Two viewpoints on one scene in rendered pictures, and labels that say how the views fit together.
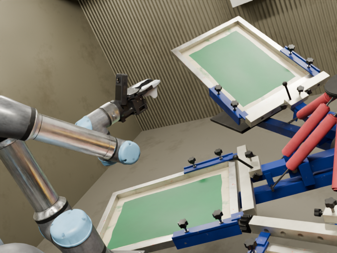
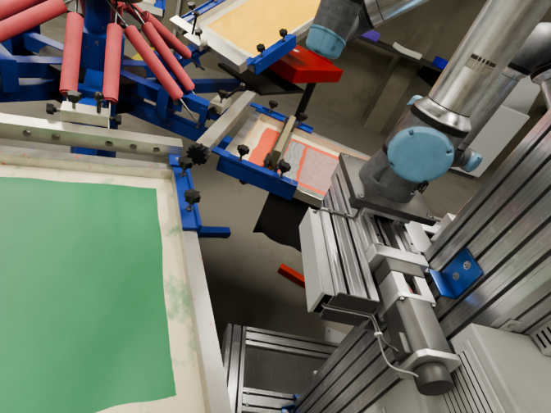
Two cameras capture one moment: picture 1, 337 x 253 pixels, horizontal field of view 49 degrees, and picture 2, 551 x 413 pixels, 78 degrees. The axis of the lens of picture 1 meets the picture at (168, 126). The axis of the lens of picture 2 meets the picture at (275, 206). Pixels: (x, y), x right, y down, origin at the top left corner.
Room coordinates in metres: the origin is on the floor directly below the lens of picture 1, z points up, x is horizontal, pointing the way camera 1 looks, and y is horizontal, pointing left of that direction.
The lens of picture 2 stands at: (1.78, 0.75, 1.63)
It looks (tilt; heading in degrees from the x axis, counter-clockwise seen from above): 35 degrees down; 220
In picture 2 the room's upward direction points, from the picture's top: 24 degrees clockwise
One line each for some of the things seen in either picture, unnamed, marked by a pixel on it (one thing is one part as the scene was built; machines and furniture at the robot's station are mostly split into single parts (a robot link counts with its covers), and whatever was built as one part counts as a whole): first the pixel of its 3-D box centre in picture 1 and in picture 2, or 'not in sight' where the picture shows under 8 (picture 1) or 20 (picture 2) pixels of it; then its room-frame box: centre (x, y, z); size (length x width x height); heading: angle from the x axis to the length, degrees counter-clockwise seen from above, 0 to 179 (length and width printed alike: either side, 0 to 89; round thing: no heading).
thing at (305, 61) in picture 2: not in sight; (295, 61); (0.00, -1.14, 1.06); 0.61 x 0.46 x 0.12; 13
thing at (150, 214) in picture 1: (185, 187); (72, 189); (1.64, 0.05, 1.05); 1.08 x 0.61 x 0.23; 73
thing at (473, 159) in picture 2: not in sight; (461, 156); (0.44, 0.34, 1.28); 0.11 x 0.11 x 0.08; 86
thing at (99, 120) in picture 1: (93, 125); not in sight; (1.24, 0.24, 1.65); 0.11 x 0.08 x 0.09; 121
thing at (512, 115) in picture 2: not in sight; (480, 117); (-3.71, -1.07, 0.78); 0.78 x 0.66 x 1.55; 55
